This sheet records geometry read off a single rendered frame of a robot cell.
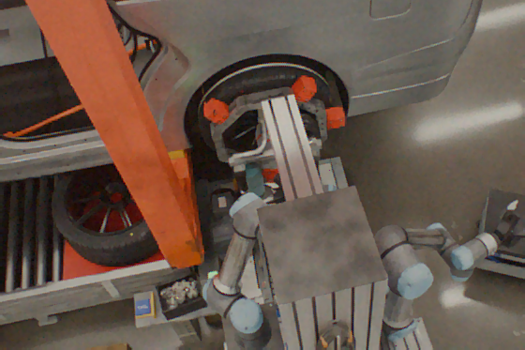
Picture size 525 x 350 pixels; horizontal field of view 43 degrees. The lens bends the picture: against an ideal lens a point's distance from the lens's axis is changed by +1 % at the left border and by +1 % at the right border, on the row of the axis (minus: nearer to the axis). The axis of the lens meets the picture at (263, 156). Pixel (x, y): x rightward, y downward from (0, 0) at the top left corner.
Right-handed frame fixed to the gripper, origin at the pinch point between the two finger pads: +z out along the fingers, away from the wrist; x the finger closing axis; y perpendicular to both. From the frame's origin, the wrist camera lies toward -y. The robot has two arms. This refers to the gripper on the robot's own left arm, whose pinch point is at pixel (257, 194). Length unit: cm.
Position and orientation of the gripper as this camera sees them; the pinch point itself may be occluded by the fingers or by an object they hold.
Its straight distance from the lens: 286.9
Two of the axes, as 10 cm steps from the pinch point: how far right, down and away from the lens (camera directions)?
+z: -9.0, 0.9, 4.3
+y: 3.2, 8.0, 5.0
